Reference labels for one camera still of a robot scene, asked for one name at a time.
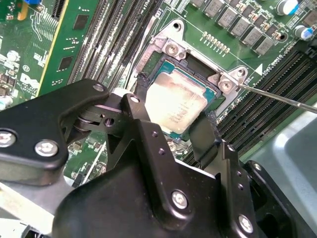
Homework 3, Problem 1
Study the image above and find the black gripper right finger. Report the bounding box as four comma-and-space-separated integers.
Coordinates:
189, 110, 302, 238

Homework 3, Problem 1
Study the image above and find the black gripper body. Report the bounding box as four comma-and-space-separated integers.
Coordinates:
51, 158, 233, 238

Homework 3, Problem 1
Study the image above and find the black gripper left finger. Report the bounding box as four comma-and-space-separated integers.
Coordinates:
0, 73, 195, 225

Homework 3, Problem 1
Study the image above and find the silver CPU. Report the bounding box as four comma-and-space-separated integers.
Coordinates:
145, 61, 218, 136

